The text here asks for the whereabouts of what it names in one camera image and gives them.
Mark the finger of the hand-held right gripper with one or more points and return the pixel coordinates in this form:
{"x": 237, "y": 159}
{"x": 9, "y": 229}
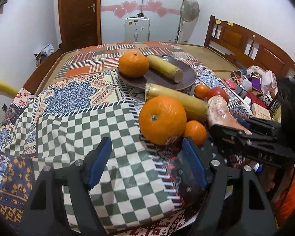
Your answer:
{"x": 263, "y": 126}
{"x": 260, "y": 150}

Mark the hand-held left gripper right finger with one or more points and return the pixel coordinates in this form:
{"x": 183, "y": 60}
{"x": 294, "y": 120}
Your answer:
{"x": 194, "y": 163}

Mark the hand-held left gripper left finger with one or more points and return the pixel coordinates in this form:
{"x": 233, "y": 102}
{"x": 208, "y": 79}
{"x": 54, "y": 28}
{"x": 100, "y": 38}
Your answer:
{"x": 100, "y": 163}

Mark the pink raw meat piece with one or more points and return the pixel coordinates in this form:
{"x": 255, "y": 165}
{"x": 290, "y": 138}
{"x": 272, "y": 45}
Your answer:
{"x": 221, "y": 114}

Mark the large orange with sticker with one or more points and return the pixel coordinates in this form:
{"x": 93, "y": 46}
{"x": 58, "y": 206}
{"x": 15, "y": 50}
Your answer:
{"x": 162, "y": 120}

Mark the brown round plate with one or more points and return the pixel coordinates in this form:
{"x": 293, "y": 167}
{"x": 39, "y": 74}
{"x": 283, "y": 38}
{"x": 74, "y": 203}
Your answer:
{"x": 186, "y": 75}

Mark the small wooden box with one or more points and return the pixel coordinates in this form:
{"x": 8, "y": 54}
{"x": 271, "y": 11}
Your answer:
{"x": 260, "y": 111}

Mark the white bottle with blue cap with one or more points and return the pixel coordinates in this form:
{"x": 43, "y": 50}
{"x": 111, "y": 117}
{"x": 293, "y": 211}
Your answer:
{"x": 257, "y": 168}

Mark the white charger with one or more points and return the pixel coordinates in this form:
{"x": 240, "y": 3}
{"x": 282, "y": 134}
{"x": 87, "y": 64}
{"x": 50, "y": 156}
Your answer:
{"x": 247, "y": 100}

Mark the small tangerine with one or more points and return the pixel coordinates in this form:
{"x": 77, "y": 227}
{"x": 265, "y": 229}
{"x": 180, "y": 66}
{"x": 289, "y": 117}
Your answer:
{"x": 196, "y": 131}
{"x": 201, "y": 91}

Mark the pink quilted pouch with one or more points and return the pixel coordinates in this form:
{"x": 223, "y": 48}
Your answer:
{"x": 268, "y": 81}

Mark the red tomato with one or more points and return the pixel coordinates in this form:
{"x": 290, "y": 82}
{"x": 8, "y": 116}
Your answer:
{"x": 217, "y": 94}

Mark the white plush toy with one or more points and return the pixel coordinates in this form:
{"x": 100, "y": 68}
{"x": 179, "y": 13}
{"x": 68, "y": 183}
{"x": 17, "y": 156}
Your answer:
{"x": 255, "y": 70}

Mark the orange garment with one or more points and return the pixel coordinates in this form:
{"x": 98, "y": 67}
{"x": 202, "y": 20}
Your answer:
{"x": 288, "y": 201}

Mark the patchwork printed blanket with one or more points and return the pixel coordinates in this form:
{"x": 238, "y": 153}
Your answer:
{"x": 76, "y": 108}

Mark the yellow corn cob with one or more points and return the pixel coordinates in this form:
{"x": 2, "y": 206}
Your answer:
{"x": 163, "y": 67}
{"x": 177, "y": 99}

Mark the wooden bed headboard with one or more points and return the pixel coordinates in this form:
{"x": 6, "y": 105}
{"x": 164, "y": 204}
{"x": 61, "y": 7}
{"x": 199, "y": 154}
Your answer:
{"x": 245, "y": 41}

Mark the straw bed mat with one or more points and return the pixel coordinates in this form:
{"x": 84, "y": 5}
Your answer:
{"x": 206, "y": 57}

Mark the mandarin orange with stem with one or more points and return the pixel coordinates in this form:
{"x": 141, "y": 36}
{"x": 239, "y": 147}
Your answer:
{"x": 133, "y": 64}

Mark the grey clothes pile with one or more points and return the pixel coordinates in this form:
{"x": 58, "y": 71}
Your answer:
{"x": 44, "y": 52}

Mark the yellow plastic chair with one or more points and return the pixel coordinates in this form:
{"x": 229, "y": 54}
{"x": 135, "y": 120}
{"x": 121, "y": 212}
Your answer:
{"x": 0, "y": 86}

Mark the white standing fan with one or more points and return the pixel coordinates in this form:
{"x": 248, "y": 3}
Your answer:
{"x": 189, "y": 9}

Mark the white water heater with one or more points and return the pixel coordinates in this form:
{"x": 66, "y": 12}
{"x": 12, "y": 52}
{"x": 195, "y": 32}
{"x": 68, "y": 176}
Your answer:
{"x": 137, "y": 28}

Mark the brown wooden door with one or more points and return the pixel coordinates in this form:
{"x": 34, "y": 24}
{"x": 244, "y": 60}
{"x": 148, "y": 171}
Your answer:
{"x": 78, "y": 14}

